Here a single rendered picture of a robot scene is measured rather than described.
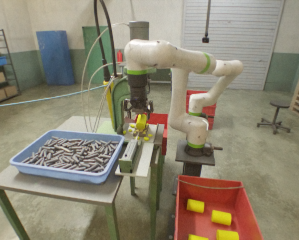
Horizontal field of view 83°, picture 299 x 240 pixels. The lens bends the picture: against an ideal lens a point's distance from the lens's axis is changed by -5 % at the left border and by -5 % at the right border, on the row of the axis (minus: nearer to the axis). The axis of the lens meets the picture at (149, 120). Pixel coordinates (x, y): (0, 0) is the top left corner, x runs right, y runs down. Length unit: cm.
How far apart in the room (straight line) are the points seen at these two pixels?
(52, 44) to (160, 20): 387
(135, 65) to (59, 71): 679
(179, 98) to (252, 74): 606
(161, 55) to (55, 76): 709
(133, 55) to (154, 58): 11
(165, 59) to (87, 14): 670
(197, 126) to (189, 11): 565
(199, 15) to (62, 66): 506
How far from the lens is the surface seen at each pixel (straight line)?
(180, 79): 114
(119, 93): 126
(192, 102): 168
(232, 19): 676
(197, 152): 125
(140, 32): 113
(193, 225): 126
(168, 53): 68
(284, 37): 743
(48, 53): 762
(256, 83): 726
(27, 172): 121
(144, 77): 79
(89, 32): 720
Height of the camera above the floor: 165
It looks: 25 degrees down
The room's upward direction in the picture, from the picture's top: straight up
